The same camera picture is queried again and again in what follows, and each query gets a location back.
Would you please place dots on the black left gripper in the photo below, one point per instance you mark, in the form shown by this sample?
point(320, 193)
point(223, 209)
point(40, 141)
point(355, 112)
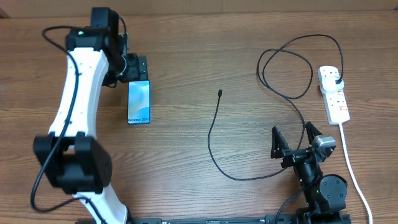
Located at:
point(137, 70)

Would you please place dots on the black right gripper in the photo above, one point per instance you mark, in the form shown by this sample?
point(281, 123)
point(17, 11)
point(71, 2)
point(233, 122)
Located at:
point(279, 150)

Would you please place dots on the blue Galaxy smartphone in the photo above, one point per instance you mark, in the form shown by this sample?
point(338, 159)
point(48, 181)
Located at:
point(138, 103)

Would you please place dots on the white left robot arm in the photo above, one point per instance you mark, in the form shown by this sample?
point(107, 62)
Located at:
point(70, 155)

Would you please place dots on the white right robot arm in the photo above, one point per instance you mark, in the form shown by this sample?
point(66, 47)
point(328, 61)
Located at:
point(324, 194)

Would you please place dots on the white charger plug adapter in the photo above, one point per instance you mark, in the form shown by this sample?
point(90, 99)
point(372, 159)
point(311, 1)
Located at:
point(330, 85)

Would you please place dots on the white power strip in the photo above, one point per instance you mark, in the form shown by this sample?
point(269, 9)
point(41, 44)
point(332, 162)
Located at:
point(335, 103)

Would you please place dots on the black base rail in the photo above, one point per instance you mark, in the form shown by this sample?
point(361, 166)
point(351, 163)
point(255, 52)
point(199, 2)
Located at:
point(202, 221)

